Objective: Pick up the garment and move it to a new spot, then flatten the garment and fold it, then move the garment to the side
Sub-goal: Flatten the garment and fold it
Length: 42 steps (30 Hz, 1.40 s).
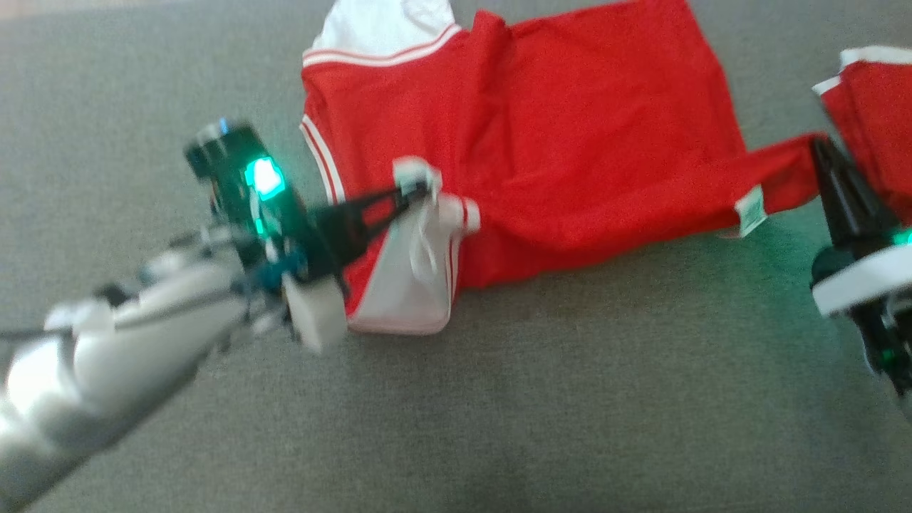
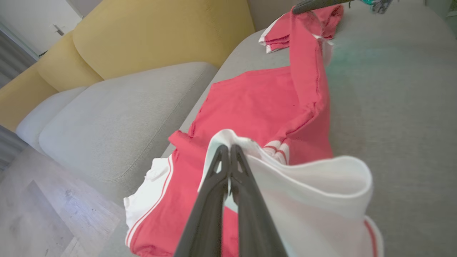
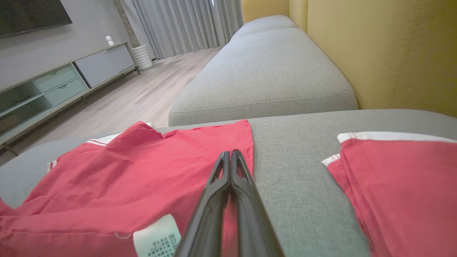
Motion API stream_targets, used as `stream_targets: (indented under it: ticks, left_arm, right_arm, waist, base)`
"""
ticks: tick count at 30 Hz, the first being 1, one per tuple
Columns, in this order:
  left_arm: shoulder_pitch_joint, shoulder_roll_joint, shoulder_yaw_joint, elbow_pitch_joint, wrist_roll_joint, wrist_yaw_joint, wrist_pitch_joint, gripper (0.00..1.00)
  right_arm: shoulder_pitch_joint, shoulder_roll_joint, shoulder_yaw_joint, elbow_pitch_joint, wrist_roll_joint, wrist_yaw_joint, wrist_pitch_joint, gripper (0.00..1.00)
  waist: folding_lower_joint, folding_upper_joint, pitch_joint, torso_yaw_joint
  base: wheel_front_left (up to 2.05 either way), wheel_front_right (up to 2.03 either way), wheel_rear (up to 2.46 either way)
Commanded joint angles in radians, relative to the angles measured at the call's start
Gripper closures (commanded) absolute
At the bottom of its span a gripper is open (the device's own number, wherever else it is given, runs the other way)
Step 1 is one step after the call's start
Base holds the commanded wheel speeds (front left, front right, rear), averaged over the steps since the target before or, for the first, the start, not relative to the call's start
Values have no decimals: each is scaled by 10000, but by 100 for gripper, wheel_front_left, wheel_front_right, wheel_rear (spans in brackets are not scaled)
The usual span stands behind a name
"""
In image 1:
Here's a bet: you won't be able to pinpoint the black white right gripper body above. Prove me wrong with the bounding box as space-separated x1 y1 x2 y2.
811 222 912 396

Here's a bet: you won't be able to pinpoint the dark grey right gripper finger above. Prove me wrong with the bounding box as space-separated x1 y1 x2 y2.
821 139 898 236
812 139 866 249

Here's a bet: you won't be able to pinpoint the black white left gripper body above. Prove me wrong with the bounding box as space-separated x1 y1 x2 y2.
214 132 357 353

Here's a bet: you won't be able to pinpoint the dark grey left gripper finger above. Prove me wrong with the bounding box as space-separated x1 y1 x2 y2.
331 198 428 268
317 182 432 237

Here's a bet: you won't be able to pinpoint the red Bulls basketball shorts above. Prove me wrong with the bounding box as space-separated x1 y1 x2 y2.
812 46 912 222

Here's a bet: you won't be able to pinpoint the red white basketball jersey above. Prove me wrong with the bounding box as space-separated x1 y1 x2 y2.
299 0 831 336

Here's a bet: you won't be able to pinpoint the teal camera cable plug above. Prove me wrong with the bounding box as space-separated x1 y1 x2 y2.
253 260 307 293

